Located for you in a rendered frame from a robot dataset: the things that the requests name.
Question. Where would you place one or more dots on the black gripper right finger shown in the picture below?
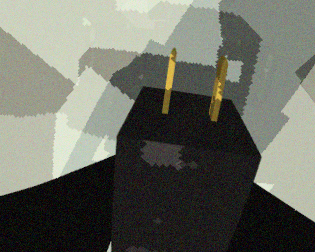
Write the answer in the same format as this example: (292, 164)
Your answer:
(267, 224)

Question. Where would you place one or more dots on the black two-prong plug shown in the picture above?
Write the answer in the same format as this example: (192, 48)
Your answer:
(184, 166)

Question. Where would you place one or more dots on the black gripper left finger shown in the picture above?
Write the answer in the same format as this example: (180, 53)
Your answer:
(72, 213)

